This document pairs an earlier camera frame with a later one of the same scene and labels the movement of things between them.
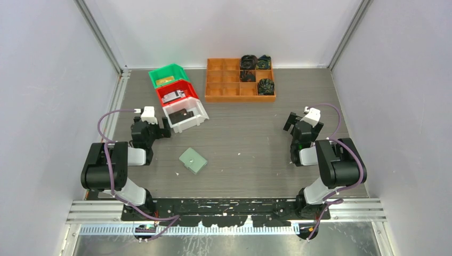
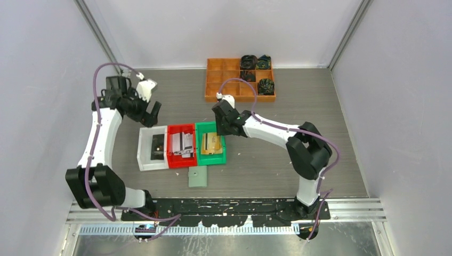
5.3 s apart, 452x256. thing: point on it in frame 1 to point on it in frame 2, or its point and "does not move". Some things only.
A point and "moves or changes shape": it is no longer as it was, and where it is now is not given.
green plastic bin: x=167 y=75 to x=201 y=128
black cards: x=180 y=116 to x=157 y=151
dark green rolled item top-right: x=264 y=62 does not move
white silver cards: x=179 y=93 to x=183 y=144
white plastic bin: x=185 y=114 moves or changes shape
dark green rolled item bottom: x=266 y=87 does not move
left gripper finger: x=167 y=128 to x=151 y=119
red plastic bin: x=177 y=92 to x=176 y=161
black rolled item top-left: x=249 y=62 does not move
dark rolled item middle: x=247 y=76 does not move
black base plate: x=225 y=212 does not move
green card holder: x=193 y=160 to x=197 y=176
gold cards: x=164 y=80 to x=211 y=143
